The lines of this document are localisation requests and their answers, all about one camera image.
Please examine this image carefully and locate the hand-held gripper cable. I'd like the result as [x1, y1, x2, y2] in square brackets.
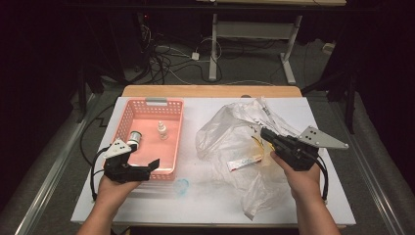
[314, 155, 330, 202]
[90, 146, 111, 202]

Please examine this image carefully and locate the white board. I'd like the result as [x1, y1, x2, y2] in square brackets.
[70, 96, 356, 226]

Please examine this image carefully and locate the white metal desk frame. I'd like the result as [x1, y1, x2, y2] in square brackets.
[195, 0, 346, 85]

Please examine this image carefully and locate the tangle of floor cables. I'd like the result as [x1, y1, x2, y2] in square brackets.
[140, 23, 226, 86]

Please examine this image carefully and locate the left hand-held gripper cable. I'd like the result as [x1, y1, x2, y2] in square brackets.
[90, 146, 111, 202]

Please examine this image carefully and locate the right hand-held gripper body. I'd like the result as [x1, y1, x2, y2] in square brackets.
[273, 125, 349, 171]

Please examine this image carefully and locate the wooden table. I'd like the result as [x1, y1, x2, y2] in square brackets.
[79, 84, 346, 229]

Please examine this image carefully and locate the person's right hand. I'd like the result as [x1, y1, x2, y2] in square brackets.
[269, 152, 322, 202]

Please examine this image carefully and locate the black stand leg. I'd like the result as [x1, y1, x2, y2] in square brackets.
[76, 62, 89, 123]

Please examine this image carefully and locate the small white dropper bottle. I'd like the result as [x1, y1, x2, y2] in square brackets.
[157, 120, 169, 141]

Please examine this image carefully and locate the black floor cable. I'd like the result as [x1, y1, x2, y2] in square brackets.
[79, 104, 115, 165]

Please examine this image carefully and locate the white jar with green label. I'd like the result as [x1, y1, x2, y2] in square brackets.
[126, 130, 143, 147]

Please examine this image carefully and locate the metal floor rail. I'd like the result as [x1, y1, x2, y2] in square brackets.
[339, 126, 407, 235]
[14, 94, 99, 235]

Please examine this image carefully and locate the clear smiley plastic bag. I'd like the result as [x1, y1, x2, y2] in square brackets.
[195, 96, 302, 221]

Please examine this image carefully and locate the person's left hand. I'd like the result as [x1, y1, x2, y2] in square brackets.
[94, 175, 141, 210]

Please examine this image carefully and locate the white tube with red end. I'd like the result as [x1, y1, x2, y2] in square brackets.
[226, 155, 263, 172]

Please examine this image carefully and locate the right hand-held gripper cable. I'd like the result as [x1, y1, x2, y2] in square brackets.
[314, 155, 330, 202]

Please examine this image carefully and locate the pink plastic basket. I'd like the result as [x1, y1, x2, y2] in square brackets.
[101, 97, 185, 182]

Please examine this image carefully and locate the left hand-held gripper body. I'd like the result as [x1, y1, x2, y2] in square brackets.
[103, 138, 152, 183]

